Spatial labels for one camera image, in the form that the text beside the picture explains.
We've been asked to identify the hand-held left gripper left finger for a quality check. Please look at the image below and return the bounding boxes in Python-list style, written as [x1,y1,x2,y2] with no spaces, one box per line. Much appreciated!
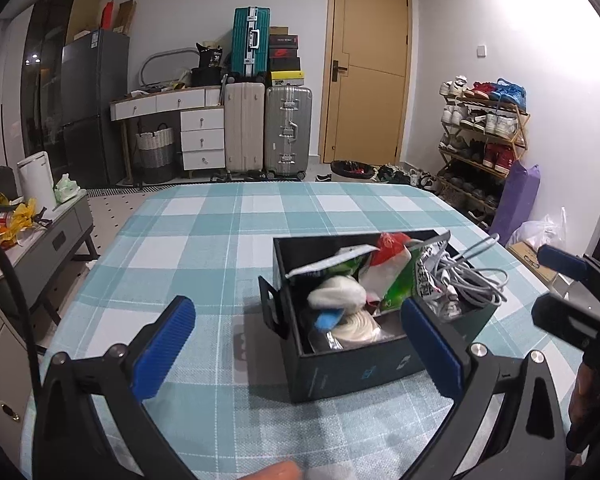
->
[32,295,197,480]

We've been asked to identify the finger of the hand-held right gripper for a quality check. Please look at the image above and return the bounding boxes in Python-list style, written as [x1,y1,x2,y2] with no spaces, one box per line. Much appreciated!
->
[537,244,600,287]
[531,293,600,357]

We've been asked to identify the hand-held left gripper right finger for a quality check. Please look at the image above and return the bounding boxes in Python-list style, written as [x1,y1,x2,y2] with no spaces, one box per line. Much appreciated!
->
[399,297,567,480]

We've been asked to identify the black cardboard box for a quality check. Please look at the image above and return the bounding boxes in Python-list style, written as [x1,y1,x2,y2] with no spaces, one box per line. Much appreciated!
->
[258,228,499,405]

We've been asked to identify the green packet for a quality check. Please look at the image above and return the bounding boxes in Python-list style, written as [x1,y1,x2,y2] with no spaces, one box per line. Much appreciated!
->
[357,255,428,317]

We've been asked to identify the bagged cream rope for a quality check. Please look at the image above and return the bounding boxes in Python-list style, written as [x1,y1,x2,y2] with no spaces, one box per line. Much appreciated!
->
[307,309,406,353]

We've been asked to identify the white cable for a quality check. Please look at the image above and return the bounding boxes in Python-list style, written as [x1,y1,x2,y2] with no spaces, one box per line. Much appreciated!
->
[437,234,509,311]

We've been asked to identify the red packet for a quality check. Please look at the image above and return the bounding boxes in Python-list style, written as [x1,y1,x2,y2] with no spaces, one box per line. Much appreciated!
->
[371,232,413,271]

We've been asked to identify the white plush toy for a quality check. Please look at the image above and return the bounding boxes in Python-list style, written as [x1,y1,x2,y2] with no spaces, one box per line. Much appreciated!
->
[307,275,368,312]

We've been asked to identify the person's right hand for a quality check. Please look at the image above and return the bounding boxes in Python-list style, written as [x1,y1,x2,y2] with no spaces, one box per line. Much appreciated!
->
[568,362,589,429]

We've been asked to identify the person's left hand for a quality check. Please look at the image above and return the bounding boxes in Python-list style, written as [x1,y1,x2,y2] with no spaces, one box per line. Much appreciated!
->
[247,461,303,480]

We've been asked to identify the brown cardboard box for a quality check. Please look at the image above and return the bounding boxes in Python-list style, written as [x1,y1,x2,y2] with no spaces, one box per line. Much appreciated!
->
[507,240,562,283]

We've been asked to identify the white plastic bag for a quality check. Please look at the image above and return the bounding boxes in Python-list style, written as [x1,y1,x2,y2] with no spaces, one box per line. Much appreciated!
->
[508,207,567,254]

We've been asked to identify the purple bag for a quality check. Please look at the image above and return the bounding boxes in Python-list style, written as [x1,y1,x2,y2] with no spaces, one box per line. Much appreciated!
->
[489,160,540,247]

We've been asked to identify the small blue packet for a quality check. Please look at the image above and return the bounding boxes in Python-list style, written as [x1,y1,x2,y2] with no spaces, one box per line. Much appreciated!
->
[313,309,344,334]

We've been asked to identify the wooden shoe rack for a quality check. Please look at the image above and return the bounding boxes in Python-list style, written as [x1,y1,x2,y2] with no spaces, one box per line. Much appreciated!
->
[437,77,531,232]

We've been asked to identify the white printed plastic packet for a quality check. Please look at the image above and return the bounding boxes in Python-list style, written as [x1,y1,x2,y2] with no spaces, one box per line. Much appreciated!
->
[285,243,379,281]

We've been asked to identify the group of shoes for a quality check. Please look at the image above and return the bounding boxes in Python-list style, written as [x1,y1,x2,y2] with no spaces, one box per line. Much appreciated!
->
[439,75,528,211]

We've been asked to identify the grey coffee table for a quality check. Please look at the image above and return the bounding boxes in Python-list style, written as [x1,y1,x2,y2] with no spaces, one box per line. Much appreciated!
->
[0,187,101,332]

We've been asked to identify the beige cabinet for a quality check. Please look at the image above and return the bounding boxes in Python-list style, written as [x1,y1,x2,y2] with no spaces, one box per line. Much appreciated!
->
[0,275,44,467]

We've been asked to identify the scattered floor shoes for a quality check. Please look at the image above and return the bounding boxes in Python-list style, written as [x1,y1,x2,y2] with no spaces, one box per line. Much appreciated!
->
[315,161,442,194]

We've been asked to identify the green tissue pack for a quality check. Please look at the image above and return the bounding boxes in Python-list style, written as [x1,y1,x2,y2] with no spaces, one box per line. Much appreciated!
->
[53,173,84,205]

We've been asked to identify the woven laundry basket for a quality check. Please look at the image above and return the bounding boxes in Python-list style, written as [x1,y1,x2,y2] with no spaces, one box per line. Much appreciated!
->
[134,123,176,185]

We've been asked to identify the yellow wrappers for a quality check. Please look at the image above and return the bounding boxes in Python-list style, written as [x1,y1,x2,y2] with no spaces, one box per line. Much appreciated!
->
[0,192,39,257]

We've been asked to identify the white trash bin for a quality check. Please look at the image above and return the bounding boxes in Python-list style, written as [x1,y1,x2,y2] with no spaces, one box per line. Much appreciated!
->
[17,151,57,211]

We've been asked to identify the beige suitcase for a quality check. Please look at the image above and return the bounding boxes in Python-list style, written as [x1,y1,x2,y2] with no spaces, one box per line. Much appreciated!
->
[223,80,267,179]

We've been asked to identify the white desk with drawers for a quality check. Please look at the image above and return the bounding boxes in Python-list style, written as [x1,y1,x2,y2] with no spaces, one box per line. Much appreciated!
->
[109,85,227,184]

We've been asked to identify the grey fridge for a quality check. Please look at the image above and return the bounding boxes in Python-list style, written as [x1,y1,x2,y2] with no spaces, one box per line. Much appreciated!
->
[60,28,131,189]

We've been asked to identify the silver suitcase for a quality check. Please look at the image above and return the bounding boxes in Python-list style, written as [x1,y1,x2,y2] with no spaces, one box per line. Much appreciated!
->
[263,85,314,180]

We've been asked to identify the yellow wooden door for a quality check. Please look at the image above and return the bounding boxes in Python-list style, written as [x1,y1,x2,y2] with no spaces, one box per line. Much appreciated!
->
[318,0,414,165]

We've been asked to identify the black bag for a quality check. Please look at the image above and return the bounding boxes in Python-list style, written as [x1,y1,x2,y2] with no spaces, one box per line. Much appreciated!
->
[189,42,229,89]

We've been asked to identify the oval mirror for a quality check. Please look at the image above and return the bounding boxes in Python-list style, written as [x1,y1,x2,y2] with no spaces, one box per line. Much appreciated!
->
[139,47,197,87]

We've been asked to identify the teal suitcase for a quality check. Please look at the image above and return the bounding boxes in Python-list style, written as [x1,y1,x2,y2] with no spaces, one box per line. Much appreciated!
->
[229,6,272,81]

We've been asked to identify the stack of shoe boxes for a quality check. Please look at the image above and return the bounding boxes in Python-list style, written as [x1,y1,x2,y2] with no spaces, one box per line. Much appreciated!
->
[268,25,306,89]

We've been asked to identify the flat cardboard boxes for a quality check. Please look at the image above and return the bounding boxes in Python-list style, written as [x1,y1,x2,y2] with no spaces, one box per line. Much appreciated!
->
[64,0,137,44]

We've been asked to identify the black cable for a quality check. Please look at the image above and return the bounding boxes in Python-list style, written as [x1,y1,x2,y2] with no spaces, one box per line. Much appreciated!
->
[0,220,44,413]

